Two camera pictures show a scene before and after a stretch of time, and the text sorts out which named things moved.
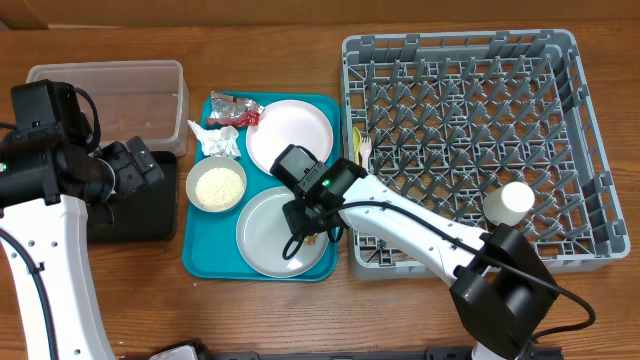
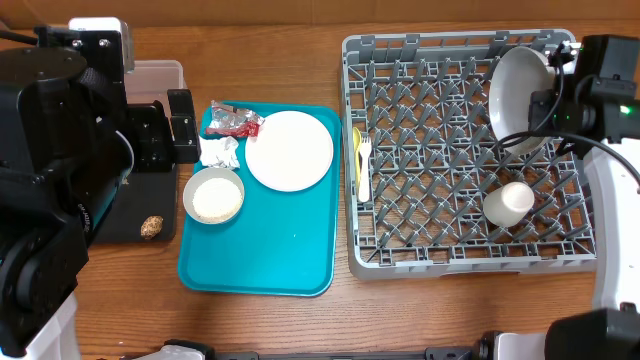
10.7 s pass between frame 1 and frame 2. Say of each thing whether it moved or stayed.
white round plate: moved
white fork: stayed
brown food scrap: moved
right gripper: moved
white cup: stayed
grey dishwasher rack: stayed
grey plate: moved
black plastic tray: stayed
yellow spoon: stayed
